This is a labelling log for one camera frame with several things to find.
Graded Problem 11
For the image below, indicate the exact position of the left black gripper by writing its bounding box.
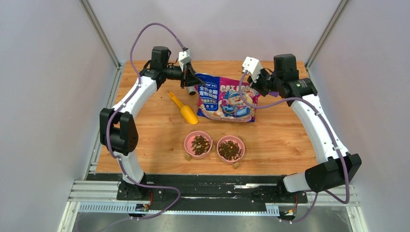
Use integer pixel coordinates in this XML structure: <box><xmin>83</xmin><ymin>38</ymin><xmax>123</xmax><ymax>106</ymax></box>
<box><xmin>161</xmin><ymin>61</ymin><xmax>203</xmax><ymax>88</ymax></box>

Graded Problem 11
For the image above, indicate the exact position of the yellow plastic scoop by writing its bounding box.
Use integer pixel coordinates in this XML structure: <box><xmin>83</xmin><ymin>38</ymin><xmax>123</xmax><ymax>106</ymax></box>
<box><xmin>168</xmin><ymin>92</ymin><xmax>199</xmax><ymax>125</ymax></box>

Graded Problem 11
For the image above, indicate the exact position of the pink blue pet food bag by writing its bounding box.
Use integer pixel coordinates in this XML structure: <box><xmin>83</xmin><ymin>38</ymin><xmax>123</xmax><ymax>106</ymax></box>
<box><xmin>195</xmin><ymin>73</ymin><xmax>260</xmax><ymax>123</ymax></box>

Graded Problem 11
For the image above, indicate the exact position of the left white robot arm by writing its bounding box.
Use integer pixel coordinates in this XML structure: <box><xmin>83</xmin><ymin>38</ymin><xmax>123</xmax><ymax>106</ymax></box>
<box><xmin>99</xmin><ymin>46</ymin><xmax>203</xmax><ymax>201</ymax></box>

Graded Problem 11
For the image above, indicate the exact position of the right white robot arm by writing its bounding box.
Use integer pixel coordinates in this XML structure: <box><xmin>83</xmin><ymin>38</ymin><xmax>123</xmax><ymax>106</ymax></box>
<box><xmin>243</xmin><ymin>54</ymin><xmax>362</xmax><ymax>202</ymax></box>

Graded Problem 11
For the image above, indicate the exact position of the left pink pet bowl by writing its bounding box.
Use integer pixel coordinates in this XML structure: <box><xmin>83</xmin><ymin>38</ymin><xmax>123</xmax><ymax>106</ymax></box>
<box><xmin>183</xmin><ymin>131</ymin><xmax>213</xmax><ymax>161</ymax></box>

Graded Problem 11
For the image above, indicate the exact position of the pink pet bowl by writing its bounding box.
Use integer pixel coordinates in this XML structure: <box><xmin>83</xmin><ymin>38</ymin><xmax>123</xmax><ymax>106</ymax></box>
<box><xmin>216</xmin><ymin>135</ymin><xmax>245</xmax><ymax>169</ymax></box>
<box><xmin>183</xmin><ymin>131</ymin><xmax>213</xmax><ymax>161</ymax></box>

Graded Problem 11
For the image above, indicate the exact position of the right pink pet bowl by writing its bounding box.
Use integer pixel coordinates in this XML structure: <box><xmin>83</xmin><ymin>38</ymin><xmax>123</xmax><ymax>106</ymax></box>
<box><xmin>216</xmin><ymin>135</ymin><xmax>245</xmax><ymax>169</ymax></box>

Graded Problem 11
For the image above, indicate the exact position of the grey metal cylinder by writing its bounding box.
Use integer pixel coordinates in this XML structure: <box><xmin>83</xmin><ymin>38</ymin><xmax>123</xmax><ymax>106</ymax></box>
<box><xmin>187</xmin><ymin>86</ymin><xmax>197</xmax><ymax>96</ymax></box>

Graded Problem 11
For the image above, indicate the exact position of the purple box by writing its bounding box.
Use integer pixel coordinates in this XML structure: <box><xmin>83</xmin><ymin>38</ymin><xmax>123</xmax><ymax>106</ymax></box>
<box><xmin>269</xmin><ymin>91</ymin><xmax>279</xmax><ymax>97</ymax></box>

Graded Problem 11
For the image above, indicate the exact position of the brown kibble in left bowl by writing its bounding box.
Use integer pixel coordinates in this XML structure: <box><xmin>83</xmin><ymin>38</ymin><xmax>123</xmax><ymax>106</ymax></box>
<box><xmin>191</xmin><ymin>135</ymin><xmax>210</xmax><ymax>156</ymax></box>

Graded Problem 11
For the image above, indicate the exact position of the brown kibble in bowl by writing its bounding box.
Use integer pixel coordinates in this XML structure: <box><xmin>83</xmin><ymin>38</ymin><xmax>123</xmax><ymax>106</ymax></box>
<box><xmin>191</xmin><ymin>135</ymin><xmax>210</xmax><ymax>156</ymax></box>
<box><xmin>218</xmin><ymin>140</ymin><xmax>243</xmax><ymax>161</ymax></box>

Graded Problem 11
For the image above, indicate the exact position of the brown kibble in right bowl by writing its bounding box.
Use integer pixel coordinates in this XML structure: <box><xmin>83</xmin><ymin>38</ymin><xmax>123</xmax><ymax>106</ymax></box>
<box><xmin>218</xmin><ymin>140</ymin><xmax>243</xmax><ymax>161</ymax></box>

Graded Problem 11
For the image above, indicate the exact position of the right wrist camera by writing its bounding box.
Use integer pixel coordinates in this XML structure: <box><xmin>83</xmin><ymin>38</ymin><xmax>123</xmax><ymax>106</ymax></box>
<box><xmin>242</xmin><ymin>57</ymin><xmax>263</xmax><ymax>83</ymax></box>

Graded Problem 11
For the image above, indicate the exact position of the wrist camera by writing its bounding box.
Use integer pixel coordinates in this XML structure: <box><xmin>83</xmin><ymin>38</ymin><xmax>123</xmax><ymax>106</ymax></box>
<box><xmin>242</xmin><ymin>57</ymin><xmax>263</xmax><ymax>83</ymax></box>
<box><xmin>178</xmin><ymin>47</ymin><xmax>192</xmax><ymax>71</ymax></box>

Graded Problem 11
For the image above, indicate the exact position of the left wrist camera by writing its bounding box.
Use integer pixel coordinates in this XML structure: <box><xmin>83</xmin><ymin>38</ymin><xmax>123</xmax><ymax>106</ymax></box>
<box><xmin>178</xmin><ymin>47</ymin><xmax>192</xmax><ymax>71</ymax></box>

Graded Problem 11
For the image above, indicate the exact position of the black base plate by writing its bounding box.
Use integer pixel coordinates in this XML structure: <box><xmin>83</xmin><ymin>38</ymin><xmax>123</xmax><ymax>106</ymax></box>
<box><xmin>86</xmin><ymin>174</ymin><xmax>308</xmax><ymax>212</ymax></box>

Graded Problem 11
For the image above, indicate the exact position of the aluminium rail frame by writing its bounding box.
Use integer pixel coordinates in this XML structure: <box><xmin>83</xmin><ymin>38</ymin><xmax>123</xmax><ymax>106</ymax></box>
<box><xmin>68</xmin><ymin>181</ymin><xmax>367</xmax><ymax>232</ymax></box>

